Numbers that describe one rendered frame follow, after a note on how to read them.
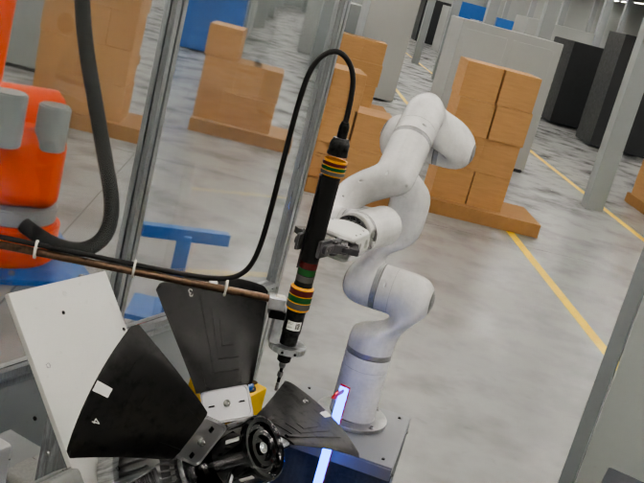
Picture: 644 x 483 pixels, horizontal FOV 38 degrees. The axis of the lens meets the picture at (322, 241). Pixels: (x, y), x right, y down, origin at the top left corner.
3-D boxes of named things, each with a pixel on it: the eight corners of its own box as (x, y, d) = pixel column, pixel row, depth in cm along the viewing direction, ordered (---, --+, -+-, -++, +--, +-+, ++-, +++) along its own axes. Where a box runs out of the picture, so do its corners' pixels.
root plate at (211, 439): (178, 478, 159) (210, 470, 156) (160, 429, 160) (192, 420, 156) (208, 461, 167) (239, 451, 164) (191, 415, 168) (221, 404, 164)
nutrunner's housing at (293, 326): (273, 363, 170) (335, 121, 158) (272, 355, 174) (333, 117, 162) (294, 367, 171) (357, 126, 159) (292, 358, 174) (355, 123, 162)
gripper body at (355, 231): (370, 261, 179) (344, 269, 170) (325, 242, 184) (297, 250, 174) (380, 224, 178) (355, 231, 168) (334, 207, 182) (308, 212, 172)
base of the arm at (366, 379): (322, 391, 255) (338, 330, 251) (389, 411, 253) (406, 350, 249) (310, 420, 237) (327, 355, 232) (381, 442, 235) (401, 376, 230)
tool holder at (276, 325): (258, 352, 167) (270, 302, 165) (256, 335, 174) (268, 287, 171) (306, 360, 169) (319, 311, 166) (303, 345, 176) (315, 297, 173)
